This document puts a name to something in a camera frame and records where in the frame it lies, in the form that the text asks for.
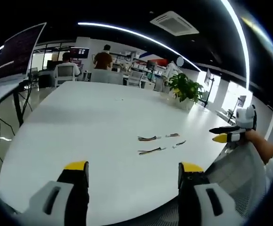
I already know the green potted plant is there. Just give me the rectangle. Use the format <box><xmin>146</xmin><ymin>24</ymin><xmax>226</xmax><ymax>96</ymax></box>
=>
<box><xmin>166</xmin><ymin>72</ymin><xmax>206</xmax><ymax>104</ymax></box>

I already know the small dark wire piece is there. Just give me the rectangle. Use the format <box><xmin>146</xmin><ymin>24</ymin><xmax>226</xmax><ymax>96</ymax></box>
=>
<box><xmin>172</xmin><ymin>140</ymin><xmax>187</xmax><ymax>149</ymax></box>

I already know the white office chair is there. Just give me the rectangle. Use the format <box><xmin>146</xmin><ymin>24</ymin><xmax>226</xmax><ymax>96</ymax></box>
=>
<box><xmin>127</xmin><ymin>71</ymin><xmax>144</xmax><ymax>87</ymax></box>
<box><xmin>55</xmin><ymin>64</ymin><xmax>77</xmax><ymax>83</ymax></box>

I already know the monitor on black stand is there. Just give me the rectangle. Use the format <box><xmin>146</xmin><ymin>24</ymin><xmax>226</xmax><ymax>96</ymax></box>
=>
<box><xmin>203</xmin><ymin>68</ymin><xmax>216</xmax><ymax>108</ymax></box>

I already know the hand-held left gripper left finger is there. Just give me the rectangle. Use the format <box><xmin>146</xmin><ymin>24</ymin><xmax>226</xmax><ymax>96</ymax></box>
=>
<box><xmin>16</xmin><ymin>161</ymin><xmax>90</xmax><ymax>226</ymax></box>

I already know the long ceiling light strip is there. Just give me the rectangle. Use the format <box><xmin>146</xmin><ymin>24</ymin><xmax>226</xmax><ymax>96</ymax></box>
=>
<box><xmin>77</xmin><ymin>22</ymin><xmax>202</xmax><ymax>72</ymax></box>

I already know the wall screen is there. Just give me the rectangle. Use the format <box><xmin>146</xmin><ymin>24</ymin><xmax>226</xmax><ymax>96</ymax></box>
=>
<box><xmin>69</xmin><ymin>47</ymin><xmax>90</xmax><ymax>60</ymax></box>

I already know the white plant pot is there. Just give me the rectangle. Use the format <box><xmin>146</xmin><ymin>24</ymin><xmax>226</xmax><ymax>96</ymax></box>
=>
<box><xmin>173</xmin><ymin>96</ymin><xmax>196</xmax><ymax>111</ymax></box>

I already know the black desktop monitor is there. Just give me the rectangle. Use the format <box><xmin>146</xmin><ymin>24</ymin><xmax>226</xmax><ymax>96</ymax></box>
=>
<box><xmin>146</xmin><ymin>59</ymin><xmax>158</xmax><ymax>72</ymax></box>

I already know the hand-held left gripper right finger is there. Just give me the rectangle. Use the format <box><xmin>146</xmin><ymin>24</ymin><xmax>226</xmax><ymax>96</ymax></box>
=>
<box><xmin>178</xmin><ymin>161</ymin><xmax>245</xmax><ymax>226</ymax></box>

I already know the curved ceiling light strip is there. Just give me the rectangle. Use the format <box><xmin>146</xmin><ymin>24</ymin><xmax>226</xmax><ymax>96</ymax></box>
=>
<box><xmin>221</xmin><ymin>0</ymin><xmax>250</xmax><ymax>91</ymax></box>

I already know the large tilted monitor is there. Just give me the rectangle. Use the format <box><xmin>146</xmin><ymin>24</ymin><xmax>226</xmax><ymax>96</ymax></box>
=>
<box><xmin>0</xmin><ymin>22</ymin><xmax>48</xmax><ymax>83</ymax></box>

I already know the ceiling air conditioner vent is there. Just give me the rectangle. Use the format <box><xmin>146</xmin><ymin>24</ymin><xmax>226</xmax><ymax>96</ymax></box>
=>
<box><xmin>149</xmin><ymin>10</ymin><xmax>200</xmax><ymax>37</ymax></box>

